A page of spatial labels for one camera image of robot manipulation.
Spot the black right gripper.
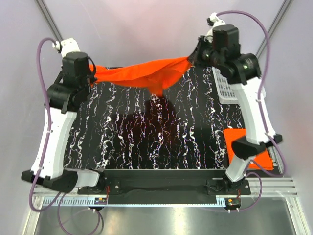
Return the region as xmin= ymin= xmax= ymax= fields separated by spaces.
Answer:
xmin=187 ymin=35 xmax=224 ymax=70

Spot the orange t-shirt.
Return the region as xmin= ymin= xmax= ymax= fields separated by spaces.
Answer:
xmin=223 ymin=128 xmax=274 ymax=171
xmin=89 ymin=57 xmax=192 ymax=96

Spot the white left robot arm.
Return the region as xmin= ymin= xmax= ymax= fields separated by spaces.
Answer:
xmin=21 ymin=51 xmax=106 ymax=194

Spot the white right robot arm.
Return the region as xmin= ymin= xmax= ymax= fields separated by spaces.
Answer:
xmin=188 ymin=24 xmax=282 ymax=194

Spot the white plastic mesh basket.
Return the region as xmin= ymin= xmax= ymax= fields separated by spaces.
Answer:
xmin=212 ymin=68 xmax=239 ymax=105

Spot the folded orange t-shirt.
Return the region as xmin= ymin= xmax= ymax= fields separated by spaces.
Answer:
xmin=223 ymin=128 xmax=274 ymax=171

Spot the white slotted cable duct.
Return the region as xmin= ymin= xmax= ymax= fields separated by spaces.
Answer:
xmin=43 ymin=196 xmax=108 ymax=207

